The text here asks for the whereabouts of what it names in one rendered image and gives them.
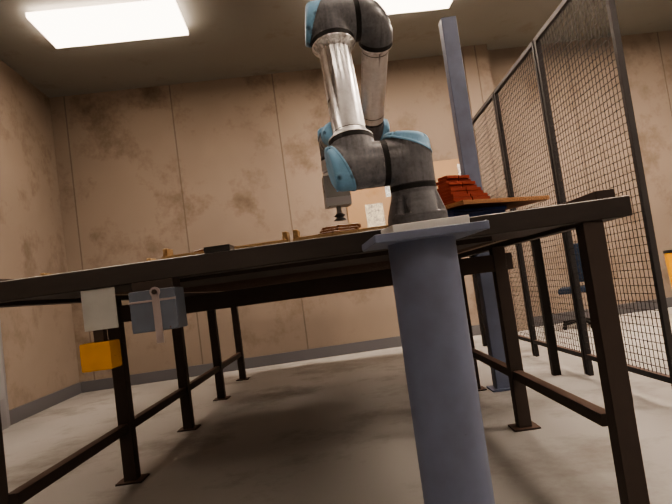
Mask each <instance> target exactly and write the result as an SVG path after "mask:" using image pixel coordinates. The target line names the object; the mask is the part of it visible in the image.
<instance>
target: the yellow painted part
mask: <svg viewBox="0 0 672 504"><path fill-rule="evenodd" d="M93 335H94V342H92V343H87V344H83V345H80V346H79V348H80V357H81V367H82V372H83V373H86V372H93V371H101V370H108V369H113V368H116V367H119V366H121V365H122V356H121V347H120V340H119V339H114V340H108V336H107V329H103V330H95V331H93Z"/></svg>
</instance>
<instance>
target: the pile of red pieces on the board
mask: <svg viewBox="0 0 672 504"><path fill-rule="evenodd" d="M468 178H470V177H469V175H447V176H444V177H441V178H438V182H437V183H436V186H438V188H439V189H437V191H438V193H439V195H440V197H441V199H442V201H443V203H444V205H448V204H452V203H455V202H458V201H462V200H474V199H490V196H488V194H487V193H483V190H481V187H477V184H476V183H475V181H471V179H468Z"/></svg>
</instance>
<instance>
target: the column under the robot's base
mask: <svg viewBox="0 0 672 504"><path fill-rule="evenodd" d="M489 228H490V225H489V220H485V221H477V222H470V223H462V224H454V225H447V226H439V227H431V228H424V229H416V230H408V231H401V232H393V233H385V234H378V235H374V236H373V237H372V238H370V239H369V240H368V241H366V242H365V243H364V244H363V245H362V251H363V252H366V251H374V250H381V249H388V253H389V260H390V267H391V274H392V281H393V288H394V295H395V302H396V309H397V316H398V323H399V330H400V337H401V344H402V351H403V358H404V365H405V372H406V379H407V386H408V393H409V400H410V407H411V414H412V421H413V428H414V435H415V442H416V449H417V456H418V463H419V470H420V477H421V484H422V491H423V498H424V504H495V499H494V492H493V486H492V479H491V473H490V466H489V459H488V453H487V446H486V439H485V433H484V426H483V419H482V413H481V406H480V399H479V393H478V386H477V379H476V373H475V366H474V359H473V353H472V346H471V339H470V333H469V326H468V319H467V313H466V306H465V299H464V293H463V286H462V279H461V273H460V266H459V259H458V253H457V246H456V240H457V239H460V238H463V237H466V236H469V235H472V234H475V233H478V232H481V231H484V230H486V229H489Z"/></svg>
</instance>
